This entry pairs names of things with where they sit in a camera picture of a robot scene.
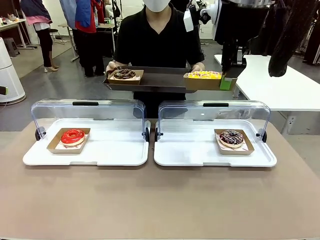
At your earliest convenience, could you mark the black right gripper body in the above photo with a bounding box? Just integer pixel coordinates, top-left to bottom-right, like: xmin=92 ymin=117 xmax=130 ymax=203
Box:
xmin=221 ymin=39 xmax=248 ymax=67

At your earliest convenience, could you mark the yellow glazed donut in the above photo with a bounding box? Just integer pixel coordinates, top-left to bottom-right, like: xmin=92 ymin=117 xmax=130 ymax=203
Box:
xmin=187 ymin=70 xmax=223 ymax=80

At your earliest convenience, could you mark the brown cardboard donut tray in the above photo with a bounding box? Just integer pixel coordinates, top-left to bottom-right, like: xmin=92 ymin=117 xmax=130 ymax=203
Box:
xmin=183 ymin=72 xmax=238 ymax=92

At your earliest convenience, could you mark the dark brown serving tray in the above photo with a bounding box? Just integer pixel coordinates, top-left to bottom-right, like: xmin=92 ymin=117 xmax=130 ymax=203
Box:
xmin=102 ymin=65 xmax=201 ymax=94

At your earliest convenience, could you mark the white printed paper liner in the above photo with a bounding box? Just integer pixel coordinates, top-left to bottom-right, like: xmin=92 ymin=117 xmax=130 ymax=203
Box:
xmin=217 ymin=136 xmax=251 ymax=152
xmin=55 ymin=133 xmax=90 ymax=151
xmin=109 ymin=74 xmax=141 ymax=82

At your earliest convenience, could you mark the chocolate crumble donut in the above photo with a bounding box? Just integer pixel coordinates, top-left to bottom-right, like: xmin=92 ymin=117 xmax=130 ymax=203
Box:
xmin=113 ymin=69 xmax=137 ymax=80

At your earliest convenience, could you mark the chocolate donut with coloured sprinkles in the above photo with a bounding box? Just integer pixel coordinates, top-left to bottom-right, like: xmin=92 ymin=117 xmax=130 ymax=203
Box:
xmin=219 ymin=128 xmax=245 ymax=148

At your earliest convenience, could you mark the person in pink top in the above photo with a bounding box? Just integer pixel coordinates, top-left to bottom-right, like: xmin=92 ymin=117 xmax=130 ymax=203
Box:
xmin=19 ymin=0 xmax=61 ymax=73

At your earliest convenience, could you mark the chocolate sprinkled donut right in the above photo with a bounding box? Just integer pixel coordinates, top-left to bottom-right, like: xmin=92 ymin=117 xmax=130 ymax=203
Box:
xmin=213 ymin=128 xmax=256 ymax=156

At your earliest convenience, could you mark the person in black shirt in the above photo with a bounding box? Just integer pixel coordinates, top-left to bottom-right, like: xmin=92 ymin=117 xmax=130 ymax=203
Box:
xmin=113 ymin=0 xmax=205 ymax=120

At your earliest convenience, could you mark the red glazed donut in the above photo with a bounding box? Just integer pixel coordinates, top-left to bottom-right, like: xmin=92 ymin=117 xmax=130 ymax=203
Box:
xmin=60 ymin=128 xmax=86 ymax=147
xmin=46 ymin=127 xmax=91 ymax=156

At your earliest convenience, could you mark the person in light blue shirt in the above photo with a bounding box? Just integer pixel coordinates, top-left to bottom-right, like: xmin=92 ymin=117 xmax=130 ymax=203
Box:
xmin=59 ymin=0 xmax=79 ymax=31

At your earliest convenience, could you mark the person in red blue jacket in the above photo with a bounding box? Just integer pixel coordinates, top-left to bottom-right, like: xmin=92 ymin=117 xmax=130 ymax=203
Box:
xmin=74 ymin=0 xmax=107 ymax=78

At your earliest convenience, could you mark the person's left hand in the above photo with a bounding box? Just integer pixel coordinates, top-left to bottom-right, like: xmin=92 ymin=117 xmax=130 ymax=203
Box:
xmin=190 ymin=63 xmax=206 ymax=74

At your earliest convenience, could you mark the person's right hand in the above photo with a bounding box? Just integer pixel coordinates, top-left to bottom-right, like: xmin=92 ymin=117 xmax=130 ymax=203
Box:
xmin=105 ymin=61 xmax=124 ymax=74

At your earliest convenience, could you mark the white cylindrical appliance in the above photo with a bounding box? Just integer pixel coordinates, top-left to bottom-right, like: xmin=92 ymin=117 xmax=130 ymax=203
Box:
xmin=0 ymin=36 xmax=27 ymax=104

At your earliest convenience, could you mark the clear display case lid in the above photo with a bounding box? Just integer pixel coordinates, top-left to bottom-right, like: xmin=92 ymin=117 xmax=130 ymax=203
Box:
xmin=157 ymin=100 xmax=272 ymax=143
xmin=30 ymin=99 xmax=151 ymax=143

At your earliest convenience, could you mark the grey plastic stool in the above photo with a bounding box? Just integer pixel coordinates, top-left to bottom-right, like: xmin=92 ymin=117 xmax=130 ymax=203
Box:
xmin=2 ymin=37 xmax=21 ymax=58

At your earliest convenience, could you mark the large white table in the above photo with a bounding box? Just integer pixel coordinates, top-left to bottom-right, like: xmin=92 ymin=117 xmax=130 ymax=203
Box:
xmin=213 ymin=54 xmax=320 ymax=136

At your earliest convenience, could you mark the cluttered light desk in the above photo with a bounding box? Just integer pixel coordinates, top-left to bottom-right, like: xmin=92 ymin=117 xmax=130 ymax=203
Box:
xmin=0 ymin=17 xmax=36 ymax=50

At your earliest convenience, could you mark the white display case base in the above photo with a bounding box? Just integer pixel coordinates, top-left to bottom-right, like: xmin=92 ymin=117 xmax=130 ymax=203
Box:
xmin=153 ymin=119 xmax=278 ymax=168
xmin=22 ymin=118 xmax=150 ymax=167

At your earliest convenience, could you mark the black round stool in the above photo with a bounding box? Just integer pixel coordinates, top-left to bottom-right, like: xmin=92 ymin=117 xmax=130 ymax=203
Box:
xmin=48 ymin=28 xmax=66 ymax=46

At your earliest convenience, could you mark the white face mask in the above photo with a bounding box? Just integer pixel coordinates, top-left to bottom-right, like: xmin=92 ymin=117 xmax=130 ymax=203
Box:
xmin=143 ymin=0 xmax=174 ymax=13

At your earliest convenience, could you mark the black braided cable sleeve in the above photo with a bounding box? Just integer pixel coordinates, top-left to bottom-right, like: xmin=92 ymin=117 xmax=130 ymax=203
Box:
xmin=267 ymin=0 xmax=320 ymax=78

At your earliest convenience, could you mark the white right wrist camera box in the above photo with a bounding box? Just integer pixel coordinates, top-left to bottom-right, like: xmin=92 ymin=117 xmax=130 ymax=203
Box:
xmin=183 ymin=10 xmax=195 ymax=33

